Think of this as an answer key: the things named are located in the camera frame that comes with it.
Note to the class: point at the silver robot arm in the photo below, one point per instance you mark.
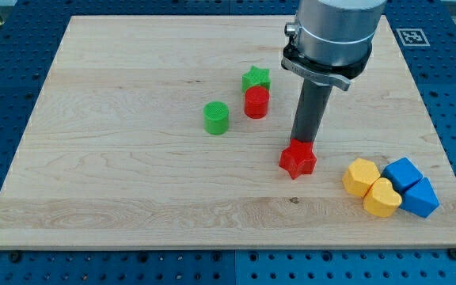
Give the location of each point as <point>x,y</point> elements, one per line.
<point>335,32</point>

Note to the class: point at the green cylinder block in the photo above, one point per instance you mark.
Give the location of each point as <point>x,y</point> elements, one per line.
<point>216,117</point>

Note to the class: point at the red cylinder block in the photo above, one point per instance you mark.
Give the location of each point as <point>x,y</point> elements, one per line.
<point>256,102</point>

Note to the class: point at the green star block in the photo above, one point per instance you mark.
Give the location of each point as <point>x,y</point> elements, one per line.
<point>256,77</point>

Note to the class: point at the red star block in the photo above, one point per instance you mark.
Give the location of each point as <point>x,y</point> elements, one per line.
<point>298,158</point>

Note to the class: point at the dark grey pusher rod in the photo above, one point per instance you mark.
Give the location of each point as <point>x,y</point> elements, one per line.
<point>310,110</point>

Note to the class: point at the light wooden board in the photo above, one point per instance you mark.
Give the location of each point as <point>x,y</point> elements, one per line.
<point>115,155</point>

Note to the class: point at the black mounting clamp with lever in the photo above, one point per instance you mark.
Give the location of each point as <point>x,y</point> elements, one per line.
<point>338,76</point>

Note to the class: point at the yellow hexagon block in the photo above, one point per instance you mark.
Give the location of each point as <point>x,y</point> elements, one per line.
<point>359,177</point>

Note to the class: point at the yellow heart block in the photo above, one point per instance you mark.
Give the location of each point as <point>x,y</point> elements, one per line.
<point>382,200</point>

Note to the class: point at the blue cube block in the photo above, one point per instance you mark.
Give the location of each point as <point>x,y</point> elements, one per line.
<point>402,174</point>

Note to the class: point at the blue triangle block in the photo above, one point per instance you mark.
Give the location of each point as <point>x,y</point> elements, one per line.
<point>420,199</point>

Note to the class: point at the white fiducial marker tag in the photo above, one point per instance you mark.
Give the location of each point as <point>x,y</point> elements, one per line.
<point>412,37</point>

